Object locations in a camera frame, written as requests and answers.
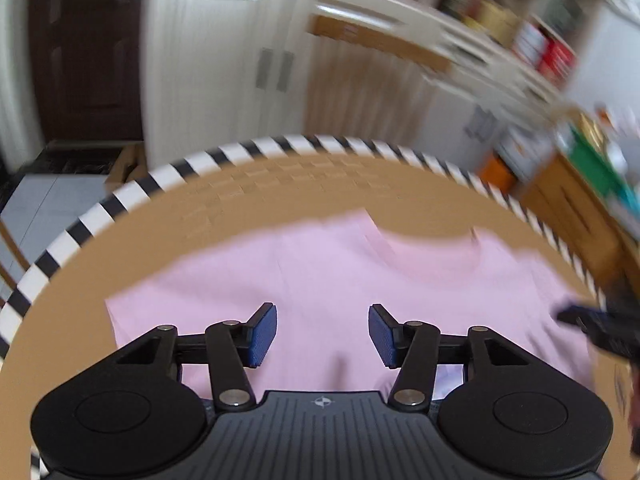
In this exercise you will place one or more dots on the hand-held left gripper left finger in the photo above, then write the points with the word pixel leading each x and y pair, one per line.
pixel 264 335

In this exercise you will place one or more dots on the dark brown door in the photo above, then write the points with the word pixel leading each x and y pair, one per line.
pixel 85 50

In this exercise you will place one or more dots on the wooden side cabinet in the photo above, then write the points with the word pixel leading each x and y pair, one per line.
pixel 575 210

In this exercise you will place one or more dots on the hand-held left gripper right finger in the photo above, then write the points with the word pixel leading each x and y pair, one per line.
pixel 382 332

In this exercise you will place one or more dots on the white cabinet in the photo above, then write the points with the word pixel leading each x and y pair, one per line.
pixel 210 60

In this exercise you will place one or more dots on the pink printed t-shirt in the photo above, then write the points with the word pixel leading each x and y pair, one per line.
pixel 310 280

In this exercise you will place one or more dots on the wooden chair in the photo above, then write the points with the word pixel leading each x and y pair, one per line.
pixel 370 85
pixel 12 260

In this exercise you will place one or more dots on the green box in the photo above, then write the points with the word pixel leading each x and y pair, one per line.
pixel 592 162

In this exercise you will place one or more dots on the cream bookshelf with boxes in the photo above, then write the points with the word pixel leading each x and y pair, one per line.
pixel 500 10

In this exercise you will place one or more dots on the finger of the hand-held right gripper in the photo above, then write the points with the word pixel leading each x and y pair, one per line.
pixel 575 315

